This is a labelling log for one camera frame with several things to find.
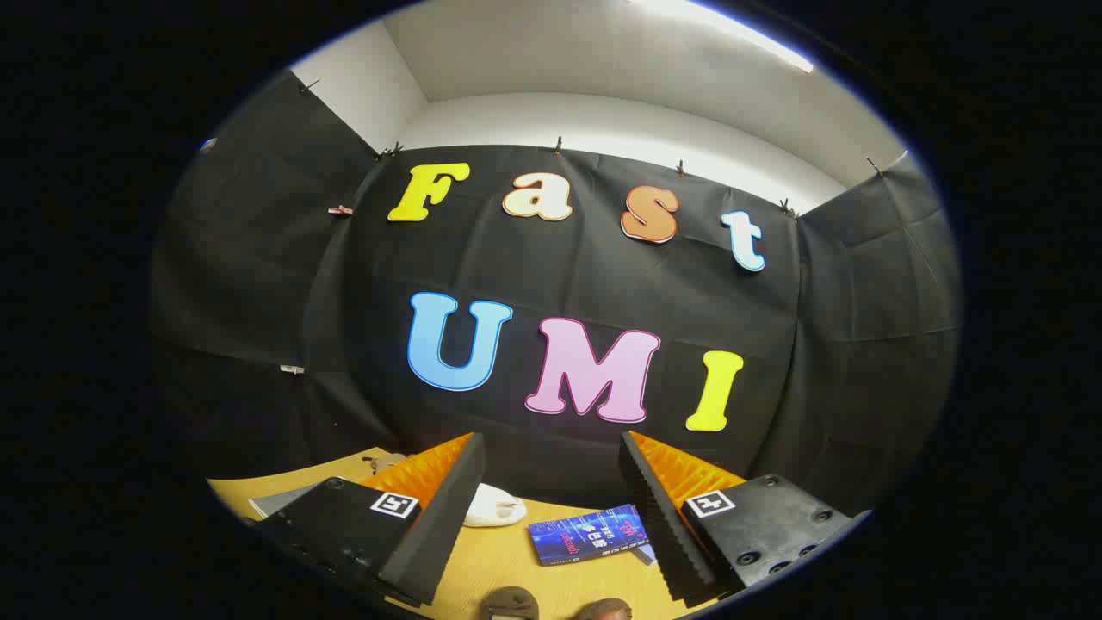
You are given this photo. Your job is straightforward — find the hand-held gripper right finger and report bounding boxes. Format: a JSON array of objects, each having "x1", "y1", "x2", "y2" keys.
[{"x1": 618, "y1": 431, "x2": 872, "y2": 605}]

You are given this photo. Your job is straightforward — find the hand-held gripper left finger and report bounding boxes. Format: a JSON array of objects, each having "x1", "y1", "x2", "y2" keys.
[{"x1": 250, "y1": 432, "x2": 486, "y2": 608}]

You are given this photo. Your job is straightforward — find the grey fabric storage box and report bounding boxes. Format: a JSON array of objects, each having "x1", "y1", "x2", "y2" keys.
[{"x1": 250, "y1": 484, "x2": 324, "y2": 520}]

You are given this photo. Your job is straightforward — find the white plush toy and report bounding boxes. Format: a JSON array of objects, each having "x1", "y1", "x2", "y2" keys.
[{"x1": 463, "y1": 484, "x2": 528, "y2": 528}]

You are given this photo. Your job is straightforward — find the dark blue book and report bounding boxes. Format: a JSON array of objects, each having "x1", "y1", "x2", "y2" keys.
[{"x1": 528, "y1": 505, "x2": 651, "y2": 567}]

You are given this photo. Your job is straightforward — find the black backdrop cloth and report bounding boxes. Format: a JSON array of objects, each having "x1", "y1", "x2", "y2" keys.
[{"x1": 148, "y1": 71, "x2": 961, "y2": 518}]

